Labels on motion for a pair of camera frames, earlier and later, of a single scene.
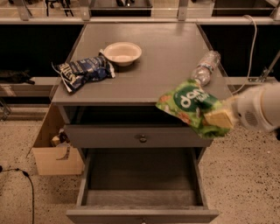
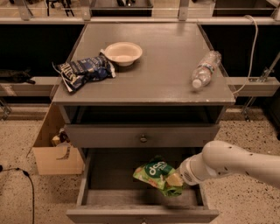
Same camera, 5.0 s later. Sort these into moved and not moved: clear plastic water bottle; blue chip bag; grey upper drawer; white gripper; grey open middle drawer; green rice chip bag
Moved: green rice chip bag; white gripper
Not moved: grey upper drawer; blue chip bag; grey open middle drawer; clear plastic water bottle
